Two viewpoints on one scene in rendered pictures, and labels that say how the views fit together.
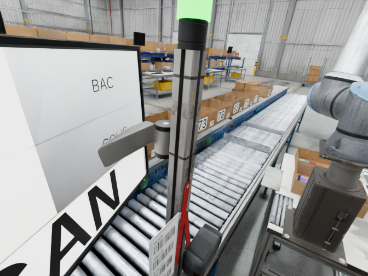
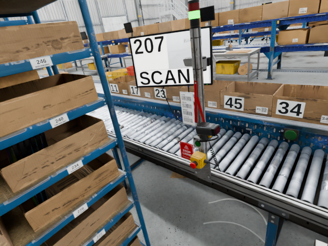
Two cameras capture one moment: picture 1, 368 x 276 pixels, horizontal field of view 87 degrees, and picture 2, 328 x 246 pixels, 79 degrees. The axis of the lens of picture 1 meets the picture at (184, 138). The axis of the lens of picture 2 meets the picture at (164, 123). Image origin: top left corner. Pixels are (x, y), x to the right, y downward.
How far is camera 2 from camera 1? 1.07 m
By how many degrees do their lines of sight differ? 88
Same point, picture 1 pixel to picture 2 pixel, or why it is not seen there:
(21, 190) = (163, 59)
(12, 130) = (164, 48)
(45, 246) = (165, 73)
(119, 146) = (190, 61)
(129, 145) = not seen: hidden behind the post
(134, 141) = not seen: hidden behind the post
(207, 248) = (202, 125)
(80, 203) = (174, 71)
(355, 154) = not seen: outside the picture
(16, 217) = (162, 63)
